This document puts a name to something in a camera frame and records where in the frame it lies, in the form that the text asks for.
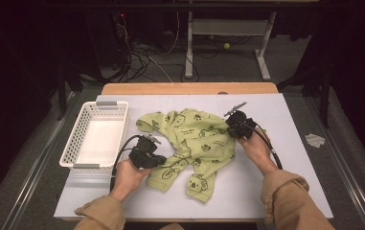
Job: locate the white plastic basket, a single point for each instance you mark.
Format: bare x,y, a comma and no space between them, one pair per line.
100,140

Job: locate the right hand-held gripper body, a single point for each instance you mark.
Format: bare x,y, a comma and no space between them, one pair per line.
240,124

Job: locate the white desk frame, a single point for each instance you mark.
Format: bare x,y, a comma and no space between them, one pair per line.
228,27

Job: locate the metal floor rail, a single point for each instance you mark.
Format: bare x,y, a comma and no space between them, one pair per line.
346,179
30,179

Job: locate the yellow tennis ball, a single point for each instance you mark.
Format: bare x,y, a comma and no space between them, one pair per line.
226,46

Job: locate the white board sheet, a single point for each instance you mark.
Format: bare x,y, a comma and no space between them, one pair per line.
234,191

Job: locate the crumpled white paper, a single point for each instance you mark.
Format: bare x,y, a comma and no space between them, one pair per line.
314,140

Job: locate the person's left hand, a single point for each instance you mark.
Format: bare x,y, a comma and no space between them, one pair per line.
127,180

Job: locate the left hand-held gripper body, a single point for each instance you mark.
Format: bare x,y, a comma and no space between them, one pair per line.
143,155

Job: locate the person's tan trouser leg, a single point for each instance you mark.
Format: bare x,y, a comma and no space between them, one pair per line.
172,227

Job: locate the black stand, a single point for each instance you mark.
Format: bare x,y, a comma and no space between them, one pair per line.
324,102
62,96

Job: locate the person's right hand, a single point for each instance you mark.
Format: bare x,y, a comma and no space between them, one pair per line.
260,153

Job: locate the green printed baby romper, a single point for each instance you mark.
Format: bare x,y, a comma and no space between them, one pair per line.
199,140

